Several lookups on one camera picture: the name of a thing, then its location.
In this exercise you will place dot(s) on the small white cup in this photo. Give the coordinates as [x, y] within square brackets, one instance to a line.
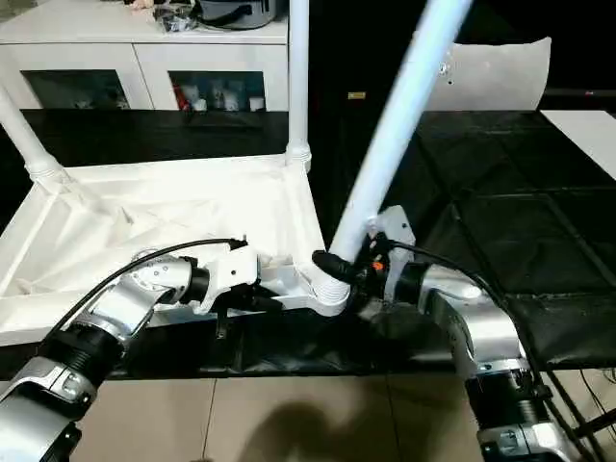
[231, 101]
[199, 102]
[256, 102]

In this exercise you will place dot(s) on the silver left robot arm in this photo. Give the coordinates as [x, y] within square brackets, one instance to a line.
[120, 308]

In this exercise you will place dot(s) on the white sideboard with glass doors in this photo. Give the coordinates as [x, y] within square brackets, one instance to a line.
[96, 48]

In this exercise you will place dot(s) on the white plastic table leg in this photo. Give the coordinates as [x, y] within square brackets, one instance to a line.
[399, 120]
[24, 130]
[298, 72]

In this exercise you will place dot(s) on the crumpled patterned bag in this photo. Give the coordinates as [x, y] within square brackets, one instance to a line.
[175, 19]

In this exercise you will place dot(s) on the grey pillow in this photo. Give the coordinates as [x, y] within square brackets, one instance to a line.
[500, 77]

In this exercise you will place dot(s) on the black metal bar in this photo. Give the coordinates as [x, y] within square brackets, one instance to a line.
[597, 423]

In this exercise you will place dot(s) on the white plastic table top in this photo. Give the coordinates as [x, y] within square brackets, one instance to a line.
[144, 207]

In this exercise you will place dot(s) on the black mat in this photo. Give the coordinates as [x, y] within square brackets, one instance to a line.
[505, 216]

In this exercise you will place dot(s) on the beige plush toy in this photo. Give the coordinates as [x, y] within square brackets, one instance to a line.
[140, 4]

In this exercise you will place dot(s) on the white flat board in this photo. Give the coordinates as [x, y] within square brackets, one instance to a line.
[587, 139]

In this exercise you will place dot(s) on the black cabinet with gold label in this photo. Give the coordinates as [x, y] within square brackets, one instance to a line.
[356, 53]

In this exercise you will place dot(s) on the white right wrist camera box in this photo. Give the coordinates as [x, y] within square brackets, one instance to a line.
[397, 231]

